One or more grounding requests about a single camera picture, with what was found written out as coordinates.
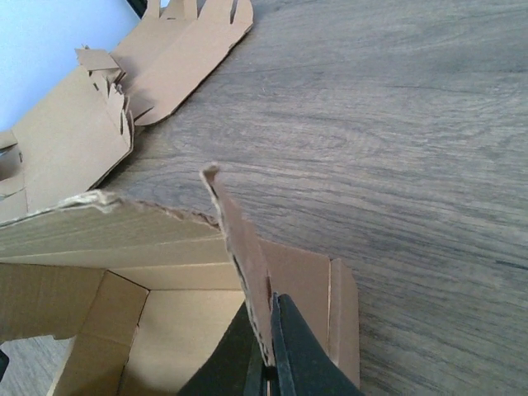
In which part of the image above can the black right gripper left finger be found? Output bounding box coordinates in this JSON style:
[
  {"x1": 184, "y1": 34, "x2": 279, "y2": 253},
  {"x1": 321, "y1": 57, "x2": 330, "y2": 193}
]
[{"x1": 177, "y1": 304, "x2": 265, "y2": 396}]

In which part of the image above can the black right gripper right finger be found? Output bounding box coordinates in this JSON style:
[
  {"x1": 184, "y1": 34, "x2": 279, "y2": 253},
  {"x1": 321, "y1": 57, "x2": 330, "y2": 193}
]
[{"x1": 270, "y1": 293, "x2": 362, "y2": 396}]

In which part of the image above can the cardboard box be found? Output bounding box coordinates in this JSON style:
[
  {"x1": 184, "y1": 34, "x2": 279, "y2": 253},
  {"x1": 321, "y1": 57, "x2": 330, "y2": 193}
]
[{"x1": 1, "y1": 166, "x2": 360, "y2": 395}]

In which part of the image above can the flat cardboard blank stack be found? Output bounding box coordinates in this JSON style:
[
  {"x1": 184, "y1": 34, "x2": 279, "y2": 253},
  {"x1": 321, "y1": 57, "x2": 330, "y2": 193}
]
[{"x1": 111, "y1": 0, "x2": 253, "y2": 126}]

